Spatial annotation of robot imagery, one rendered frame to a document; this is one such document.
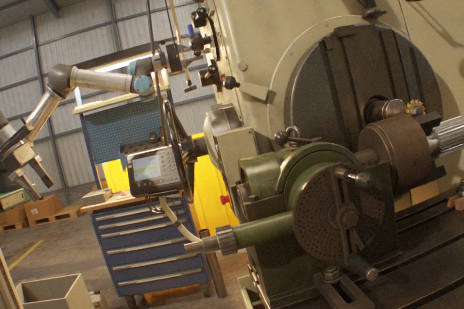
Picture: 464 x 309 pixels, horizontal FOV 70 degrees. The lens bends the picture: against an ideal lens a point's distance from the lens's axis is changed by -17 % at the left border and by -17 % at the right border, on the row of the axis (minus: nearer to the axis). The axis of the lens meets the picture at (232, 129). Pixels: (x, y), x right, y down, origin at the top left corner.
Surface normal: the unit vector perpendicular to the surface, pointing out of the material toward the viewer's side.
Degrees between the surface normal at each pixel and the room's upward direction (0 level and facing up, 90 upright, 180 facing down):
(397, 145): 62
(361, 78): 90
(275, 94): 90
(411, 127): 43
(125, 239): 90
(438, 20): 90
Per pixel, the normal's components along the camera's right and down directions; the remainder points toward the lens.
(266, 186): 0.02, -0.38
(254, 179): -0.05, -0.60
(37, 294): 0.13, 0.02
